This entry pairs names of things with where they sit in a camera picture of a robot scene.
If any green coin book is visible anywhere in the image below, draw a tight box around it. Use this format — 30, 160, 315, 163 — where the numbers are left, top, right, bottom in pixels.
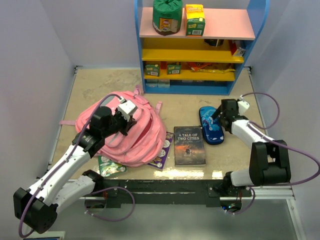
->
98, 156, 127, 178

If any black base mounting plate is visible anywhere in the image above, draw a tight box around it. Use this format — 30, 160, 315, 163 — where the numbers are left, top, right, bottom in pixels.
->
85, 179, 252, 208

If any blue dinosaur pencil case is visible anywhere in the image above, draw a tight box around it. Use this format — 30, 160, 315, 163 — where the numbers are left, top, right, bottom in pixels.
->
199, 106, 224, 145

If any green cylindrical package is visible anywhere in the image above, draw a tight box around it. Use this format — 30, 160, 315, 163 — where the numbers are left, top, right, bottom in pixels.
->
152, 0, 183, 36

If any blue kids shelf unit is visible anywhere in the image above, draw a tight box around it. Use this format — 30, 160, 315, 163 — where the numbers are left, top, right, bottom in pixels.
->
134, 0, 270, 96

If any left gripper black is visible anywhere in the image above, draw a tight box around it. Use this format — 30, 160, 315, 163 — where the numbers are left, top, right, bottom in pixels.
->
102, 107, 137, 138

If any pink student backpack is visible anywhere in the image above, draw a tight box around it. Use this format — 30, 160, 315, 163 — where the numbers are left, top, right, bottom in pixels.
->
60, 86, 166, 167

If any orange snack packet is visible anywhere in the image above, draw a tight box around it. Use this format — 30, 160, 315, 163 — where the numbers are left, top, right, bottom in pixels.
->
186, 62, 212, 72

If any aluminium frame rail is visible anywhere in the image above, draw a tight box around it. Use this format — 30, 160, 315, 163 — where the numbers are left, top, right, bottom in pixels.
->
31, 177, 296, 201

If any green box right lower shelf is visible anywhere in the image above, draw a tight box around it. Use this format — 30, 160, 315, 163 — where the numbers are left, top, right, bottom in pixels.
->
166, 61, 182, 75

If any yellow snack packet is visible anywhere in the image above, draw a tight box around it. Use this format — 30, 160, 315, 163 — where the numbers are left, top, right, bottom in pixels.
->
198, 68, 236, 74

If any black object middle shelf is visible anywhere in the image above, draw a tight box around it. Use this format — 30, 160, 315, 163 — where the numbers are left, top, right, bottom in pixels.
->
204, 39, 224, 47

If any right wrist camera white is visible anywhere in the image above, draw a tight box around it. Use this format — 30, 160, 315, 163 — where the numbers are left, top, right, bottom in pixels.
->
237, 95, 250, 116

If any red white box on shelf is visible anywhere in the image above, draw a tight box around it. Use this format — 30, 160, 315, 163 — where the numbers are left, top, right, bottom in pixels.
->
229, 40, 246, 57

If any Tale of Two Cities book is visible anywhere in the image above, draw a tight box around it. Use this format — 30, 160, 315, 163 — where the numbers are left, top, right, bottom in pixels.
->
173, 126, 206, 167

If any purple coin book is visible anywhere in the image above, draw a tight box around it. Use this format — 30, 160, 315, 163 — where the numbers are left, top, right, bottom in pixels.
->
147, 132, 174, 171

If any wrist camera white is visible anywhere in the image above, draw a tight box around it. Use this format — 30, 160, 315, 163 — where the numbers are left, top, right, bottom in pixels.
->
117, 100, 137, 122
237, 95, 250, 116

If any yellow green box top shelf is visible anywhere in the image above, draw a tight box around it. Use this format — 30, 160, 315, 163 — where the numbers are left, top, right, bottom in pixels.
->
185, 4, 206, 37

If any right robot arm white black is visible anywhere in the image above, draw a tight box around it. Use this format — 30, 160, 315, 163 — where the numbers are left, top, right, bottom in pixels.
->
212, 99, 291, 197

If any green box left lower shelf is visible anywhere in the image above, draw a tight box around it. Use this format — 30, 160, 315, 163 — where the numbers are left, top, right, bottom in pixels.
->
145, 63, 160, 77

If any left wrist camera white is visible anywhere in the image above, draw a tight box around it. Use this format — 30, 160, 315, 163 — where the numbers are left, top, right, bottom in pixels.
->
117, 100, 137, 122

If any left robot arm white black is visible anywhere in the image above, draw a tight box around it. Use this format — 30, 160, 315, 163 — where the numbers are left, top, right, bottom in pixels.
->
13, 101, 137, 239

